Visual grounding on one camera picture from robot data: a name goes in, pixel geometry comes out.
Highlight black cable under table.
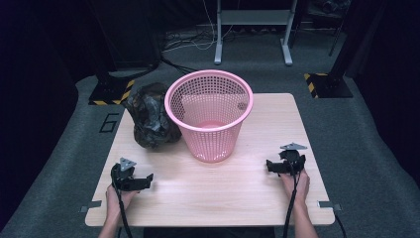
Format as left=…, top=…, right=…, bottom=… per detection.
left=334, top=213, right=348, bottom=238

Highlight right hand-held gripper cable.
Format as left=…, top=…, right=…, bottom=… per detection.
left=282, top=161, right=301, bottom=238

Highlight person's right hand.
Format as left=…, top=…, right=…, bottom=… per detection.
left=278, top=169, right=311, bottom=206

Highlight black curtain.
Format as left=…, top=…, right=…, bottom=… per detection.
left=0, top=0, right=81, bottom=231

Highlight left hand-held gripper cable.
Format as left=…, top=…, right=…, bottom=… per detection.
left=111, top=164, right=134, bottom=238

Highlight gray metal table bracket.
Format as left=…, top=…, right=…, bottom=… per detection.
left=317, top=200, right=343, bottom=212
left=79, top=199, right=103, bottom=213

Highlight black floor cables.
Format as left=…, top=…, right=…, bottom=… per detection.
left=160, top=55, right=201, bottom=75

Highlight black stand with striped base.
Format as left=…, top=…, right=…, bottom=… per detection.
left=87, top=67, right=137, bottom=106
left=303, top=0, right=368, bottom=99

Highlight black garbage bag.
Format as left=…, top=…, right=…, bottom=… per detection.
left=123, top=81, right=183, bottom=150

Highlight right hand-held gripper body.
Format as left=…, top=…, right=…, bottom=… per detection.
left=277, top=142, right=308, bottom=177

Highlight person's dark clothing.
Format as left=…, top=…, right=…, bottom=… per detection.
left=143, top=227, right=276, bottom=238

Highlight black tripod leg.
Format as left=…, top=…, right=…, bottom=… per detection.
left=328, top=18, right=348, bottom=58

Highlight hand-held gripper cable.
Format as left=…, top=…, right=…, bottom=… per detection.
left=111, top=164, right=134, bottom=238
left=282, top=161, right=301, bottom=238

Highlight person's left hand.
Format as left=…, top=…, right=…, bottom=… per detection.
left=105, top=183, right=141, bottom=216

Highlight pink plastic mesh basket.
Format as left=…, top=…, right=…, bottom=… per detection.
left=163, top=68, right=255, bottom=164

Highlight white metal stand frame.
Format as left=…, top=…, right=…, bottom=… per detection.
left=213, top=0, right=299, bottom=66

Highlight white floor cables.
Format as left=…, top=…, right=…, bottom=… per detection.
left=161, top=0, right=241, bottom=54

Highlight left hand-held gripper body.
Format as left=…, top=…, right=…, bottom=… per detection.
left=110, top=157, right=138, bottom=192

